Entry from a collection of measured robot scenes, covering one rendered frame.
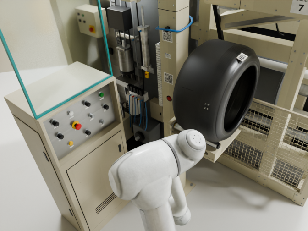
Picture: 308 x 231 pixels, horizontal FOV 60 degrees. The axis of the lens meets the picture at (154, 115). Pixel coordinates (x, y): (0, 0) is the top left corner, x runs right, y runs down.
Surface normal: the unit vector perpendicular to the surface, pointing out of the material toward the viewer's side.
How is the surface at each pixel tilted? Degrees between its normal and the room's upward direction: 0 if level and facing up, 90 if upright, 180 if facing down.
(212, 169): 0
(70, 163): 90
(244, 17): 90
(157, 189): 70
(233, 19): 90
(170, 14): 90
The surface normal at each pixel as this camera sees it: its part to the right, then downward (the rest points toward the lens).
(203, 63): -0.39, -0.40
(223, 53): -0.20, -0.65
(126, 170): -0.14, -0.42
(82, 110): 0.76, 0.36
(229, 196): -0.06, -0.78
